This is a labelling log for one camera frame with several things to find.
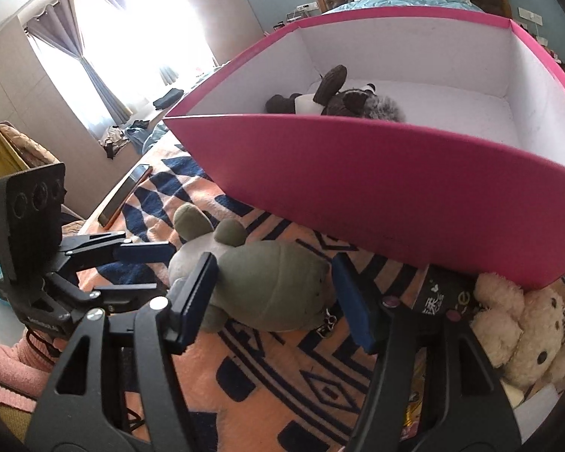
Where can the light blue duvet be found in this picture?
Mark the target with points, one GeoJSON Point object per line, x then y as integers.
{"type": "Point", "coordinates": [405, 1]}

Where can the grey tied curtain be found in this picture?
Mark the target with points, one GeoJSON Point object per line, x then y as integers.
{"type": "Point", "coordinates": [94, 84]}

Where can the white cylindrical object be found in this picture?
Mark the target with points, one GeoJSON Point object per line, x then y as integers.
{"type": "Point", "coordinates": [308, 105]}

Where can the plain white box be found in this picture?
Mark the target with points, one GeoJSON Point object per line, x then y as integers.
{"type": "Point", "coordinates": [536, 402]}

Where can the orange and navy patterned blanket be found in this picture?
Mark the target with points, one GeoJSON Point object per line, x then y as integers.
{"type": "Point", "coordinates": [263, 386]}

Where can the brown quilted jacket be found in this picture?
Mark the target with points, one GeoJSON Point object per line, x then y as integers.
{"type": "Point", "coordinates": [33, 148]}

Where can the white wall socket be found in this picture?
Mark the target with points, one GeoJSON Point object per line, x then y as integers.
{"type": "Point", "coordinates": [529, 15]}

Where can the colourful snack packet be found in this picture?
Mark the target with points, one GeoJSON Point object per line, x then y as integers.
{"type": "Point", "coordinates": [414, 409]}

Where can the black garment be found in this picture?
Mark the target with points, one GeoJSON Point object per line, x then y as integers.
{"type": "Point", "coordinates": [168, 98]}

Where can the pile of clothes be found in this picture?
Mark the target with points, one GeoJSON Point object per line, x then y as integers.
{"type": "Point", "coordinates": [113, 140]}

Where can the person's left forearm pink sleeve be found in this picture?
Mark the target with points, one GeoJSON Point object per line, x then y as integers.
{"type": "Point", "coordinates": [9, 367]}

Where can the dark brown plush toy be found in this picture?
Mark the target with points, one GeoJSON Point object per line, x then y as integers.
{"type": "Point", "coordinates": [353, 101]}

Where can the smartphone with orange case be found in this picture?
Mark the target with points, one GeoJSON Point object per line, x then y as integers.
{"type": "Point", "coordinates": [122, 195]}

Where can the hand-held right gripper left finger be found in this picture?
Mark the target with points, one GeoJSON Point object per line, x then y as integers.
{"type": "Point", "coordinates": [197, 301]}

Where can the blue cloth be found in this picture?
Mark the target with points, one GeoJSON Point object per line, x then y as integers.
{"type": "Point", "coordinates": [139, 134]}

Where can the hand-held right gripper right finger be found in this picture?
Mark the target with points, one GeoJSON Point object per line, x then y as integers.
{"type": "Point", "coordinates": [353, 301]}

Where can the cream plush toy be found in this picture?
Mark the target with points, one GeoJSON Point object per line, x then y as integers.
{"type": "Point", "coordinates": [522, 329]}

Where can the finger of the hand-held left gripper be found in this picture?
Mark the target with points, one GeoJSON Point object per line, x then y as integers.
{"type": "Point", "coordinates": [143, 252]}
{"type": "Point", "coordinates": [122, 294]}

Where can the pink cardboard box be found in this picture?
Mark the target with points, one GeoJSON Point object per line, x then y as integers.
{"type": "Point", "coordinates": [358, 174]}

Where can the grey green plush toy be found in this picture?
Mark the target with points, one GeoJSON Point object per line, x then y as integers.
{"type": "Point", "coordinates": [263, 282]}

